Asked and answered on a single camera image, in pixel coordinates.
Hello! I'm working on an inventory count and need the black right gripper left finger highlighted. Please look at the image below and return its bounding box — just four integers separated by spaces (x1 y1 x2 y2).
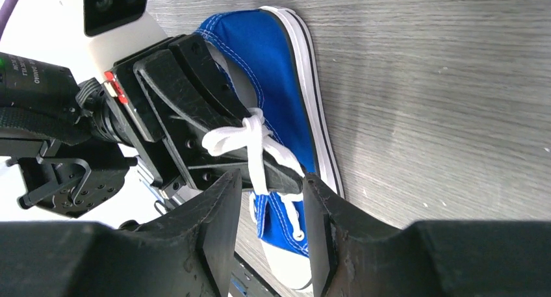
1 170 242 296

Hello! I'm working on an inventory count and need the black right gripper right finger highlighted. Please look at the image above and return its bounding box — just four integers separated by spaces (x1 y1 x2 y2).
303 174 550 296

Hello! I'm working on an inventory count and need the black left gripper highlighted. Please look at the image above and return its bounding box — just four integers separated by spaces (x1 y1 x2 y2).
94 34 303 195

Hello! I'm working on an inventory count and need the white shoelace of sneaker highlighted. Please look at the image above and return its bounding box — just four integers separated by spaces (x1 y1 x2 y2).
201 108 305 223

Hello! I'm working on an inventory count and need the blue canvas sneaker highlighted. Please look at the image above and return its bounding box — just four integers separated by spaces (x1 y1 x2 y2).
196 6 344 293

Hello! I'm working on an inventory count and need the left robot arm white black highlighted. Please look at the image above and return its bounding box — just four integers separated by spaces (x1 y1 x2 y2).
1 34 303 218

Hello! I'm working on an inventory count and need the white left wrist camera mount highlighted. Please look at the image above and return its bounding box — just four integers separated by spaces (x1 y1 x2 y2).
1 0 167 83

